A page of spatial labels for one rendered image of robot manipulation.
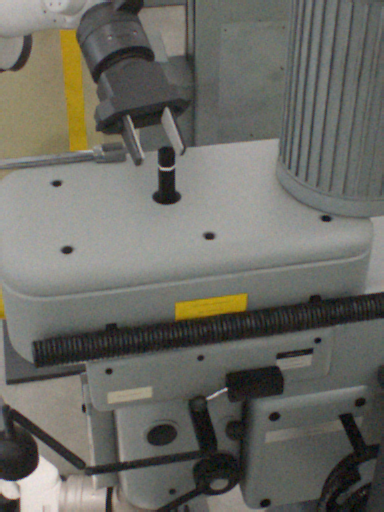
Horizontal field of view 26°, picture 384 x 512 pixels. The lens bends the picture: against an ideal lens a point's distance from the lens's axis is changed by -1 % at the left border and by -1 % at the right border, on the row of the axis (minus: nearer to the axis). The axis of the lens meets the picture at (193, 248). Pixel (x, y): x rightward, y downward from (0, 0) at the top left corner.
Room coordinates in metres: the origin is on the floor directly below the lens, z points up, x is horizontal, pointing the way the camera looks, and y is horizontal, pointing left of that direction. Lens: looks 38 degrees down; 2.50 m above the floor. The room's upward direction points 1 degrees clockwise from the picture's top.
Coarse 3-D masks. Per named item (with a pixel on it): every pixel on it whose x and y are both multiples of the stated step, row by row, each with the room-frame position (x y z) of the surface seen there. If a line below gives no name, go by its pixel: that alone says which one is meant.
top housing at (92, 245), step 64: (0, 192) 0.91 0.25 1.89; (64, 192) 0.90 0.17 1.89; (128, 192) 0.90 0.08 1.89; (192, 192) 0.90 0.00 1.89; (256, 192) 0.91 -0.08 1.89; (0, 256) 0.78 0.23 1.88; (64, 256) 0.77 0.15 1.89; (128, 256) 0.77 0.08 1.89; (192, 256) 0.78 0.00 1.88; (256, 256) 0.79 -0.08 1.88; (320, 256) 0.80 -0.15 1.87; (64, 320) 0.74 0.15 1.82; (128, 320) 0.75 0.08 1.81
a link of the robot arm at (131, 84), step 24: (120, 24) 1.02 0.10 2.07; (96, 48) 1.00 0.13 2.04; (120, 48) 0.99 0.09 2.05; (144, 48) 1.01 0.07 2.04; (96, 72) 1.00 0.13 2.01; (120, 72) 0.98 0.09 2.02; (144, 72) 0.99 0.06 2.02; (120, 96) 0.94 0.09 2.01; (144, 96) 0.95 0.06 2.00; (168, 96) 0.96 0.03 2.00; (96, 120) 0.94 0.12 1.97; (144, 120) 0.96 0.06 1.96
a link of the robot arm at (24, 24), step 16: (0, 0) 1.19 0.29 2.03; (16, 0) 1.17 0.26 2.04; (0, 16) 1.18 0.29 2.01; (16, 16) 1.16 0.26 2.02; (32, 16) 1.14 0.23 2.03; (0, 32) 1.19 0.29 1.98; (16, 32) 1.18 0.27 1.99; (32, 32) 1.18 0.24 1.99; (0, 48) 1.21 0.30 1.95; (16, 48) 1.22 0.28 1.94; (0, 64) 1.22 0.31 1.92; (16, 64) 1.23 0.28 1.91
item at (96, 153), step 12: (108, 144) 1.01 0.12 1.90; (120, 144) 1.01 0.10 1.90; (24, 156) 0.98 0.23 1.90; (36, 156) 0.98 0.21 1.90; (48, 156) 0.98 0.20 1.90; (60, 156) 0.98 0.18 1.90; (72, 156) 0.98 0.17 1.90; (84, 156) 0.98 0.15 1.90; (96, 156) 0.98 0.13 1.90; (108, 156) 0.98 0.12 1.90; (120, 156) 0.98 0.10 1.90; (0, 168) 0.95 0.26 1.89; (12, 168) 0.95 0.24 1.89
